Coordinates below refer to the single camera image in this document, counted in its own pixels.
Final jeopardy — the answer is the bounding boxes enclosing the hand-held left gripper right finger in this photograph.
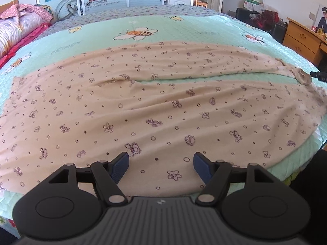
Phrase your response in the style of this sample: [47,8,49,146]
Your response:
[193,152,279,207]

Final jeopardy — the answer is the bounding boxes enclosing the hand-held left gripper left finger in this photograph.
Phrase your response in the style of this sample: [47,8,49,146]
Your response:
[48,152,129,207]

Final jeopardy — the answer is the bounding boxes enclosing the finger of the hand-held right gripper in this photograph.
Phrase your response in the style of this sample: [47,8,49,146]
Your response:
[310,70,327,83]

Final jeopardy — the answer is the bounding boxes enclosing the beige printed pants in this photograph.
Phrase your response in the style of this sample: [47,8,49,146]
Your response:
[0,41,326,197]

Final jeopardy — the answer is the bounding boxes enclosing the red clothes pile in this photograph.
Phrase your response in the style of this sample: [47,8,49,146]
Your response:
[249,10,280,28]

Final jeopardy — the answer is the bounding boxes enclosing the wooden dresser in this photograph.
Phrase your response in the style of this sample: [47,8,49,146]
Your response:
[282,17,327,66]

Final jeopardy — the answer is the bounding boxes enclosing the unframed portrait canvas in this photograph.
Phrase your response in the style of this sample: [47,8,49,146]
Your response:
[317,4,327,35]

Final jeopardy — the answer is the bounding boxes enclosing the black chair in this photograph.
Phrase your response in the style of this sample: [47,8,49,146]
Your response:
[235,8,288,44]

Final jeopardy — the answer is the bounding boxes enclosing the green and white carton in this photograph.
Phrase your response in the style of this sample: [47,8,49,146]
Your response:
[243,0,263,12]

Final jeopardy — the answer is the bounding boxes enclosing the person's dark clothed leg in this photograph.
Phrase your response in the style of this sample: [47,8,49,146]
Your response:
[291,148,327,245]

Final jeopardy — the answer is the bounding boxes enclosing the green bee-print quilted bedspread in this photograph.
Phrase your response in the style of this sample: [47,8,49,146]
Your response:
[0,14,327,238]

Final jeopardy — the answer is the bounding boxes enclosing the purple heart-print bed sheet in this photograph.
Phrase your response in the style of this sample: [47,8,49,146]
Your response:
[33,4,235,42]

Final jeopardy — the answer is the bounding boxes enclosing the red embroidered pillow towel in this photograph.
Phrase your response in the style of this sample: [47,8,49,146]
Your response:
[24,22,53,42]
[0,37,28,68]

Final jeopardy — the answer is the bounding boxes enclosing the rolled floral quilt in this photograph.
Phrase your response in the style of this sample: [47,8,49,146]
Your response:
[0,11,52,60]

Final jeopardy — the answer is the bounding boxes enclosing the pink floral cloth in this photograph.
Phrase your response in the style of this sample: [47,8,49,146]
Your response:
[0,3,53,22]

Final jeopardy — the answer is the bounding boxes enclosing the wooden headboard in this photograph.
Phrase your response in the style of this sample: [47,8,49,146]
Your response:
[0,0,20,13]

